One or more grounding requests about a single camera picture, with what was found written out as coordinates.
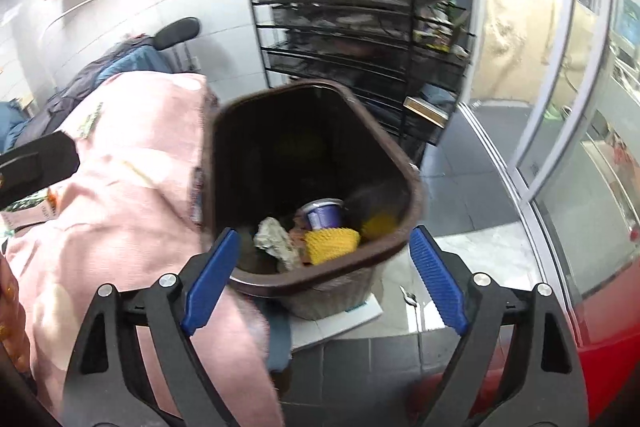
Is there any beige paper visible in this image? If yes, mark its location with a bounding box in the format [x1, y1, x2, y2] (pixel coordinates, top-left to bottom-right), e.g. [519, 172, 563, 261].
[253, 217, 303, 271]

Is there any blue yogurt cup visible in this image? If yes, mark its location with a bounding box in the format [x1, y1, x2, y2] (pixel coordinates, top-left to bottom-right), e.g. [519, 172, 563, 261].
[302, 198, 344, 231]

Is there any dark brown trash bin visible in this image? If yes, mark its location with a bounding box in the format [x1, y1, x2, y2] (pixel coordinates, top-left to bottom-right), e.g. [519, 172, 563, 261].
[202, 80, 423, 320]

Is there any person left hand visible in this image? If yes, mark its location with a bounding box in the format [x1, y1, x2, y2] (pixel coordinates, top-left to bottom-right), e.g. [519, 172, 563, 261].
[0, 256, 30, 374]

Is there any pink polka dot blanket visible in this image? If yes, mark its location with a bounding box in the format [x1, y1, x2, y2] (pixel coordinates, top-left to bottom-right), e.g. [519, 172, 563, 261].
[4, 70, 286, 427]

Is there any blue grey bedding pile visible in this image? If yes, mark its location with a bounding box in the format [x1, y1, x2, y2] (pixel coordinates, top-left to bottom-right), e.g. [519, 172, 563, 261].
[1, 36, 172, 153]

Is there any black stool backrest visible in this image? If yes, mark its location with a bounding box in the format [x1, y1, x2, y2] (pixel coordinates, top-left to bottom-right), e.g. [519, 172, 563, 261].
[152, 16, 201, 51]

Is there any glass sliding door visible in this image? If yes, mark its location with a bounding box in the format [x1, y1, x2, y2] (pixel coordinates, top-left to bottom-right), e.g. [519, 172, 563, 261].
[459, 0, 640, 308]

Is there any black wire shelf cart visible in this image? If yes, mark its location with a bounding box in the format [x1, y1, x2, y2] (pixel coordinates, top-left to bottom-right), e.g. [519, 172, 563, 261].
[248, 0, 473, 162]

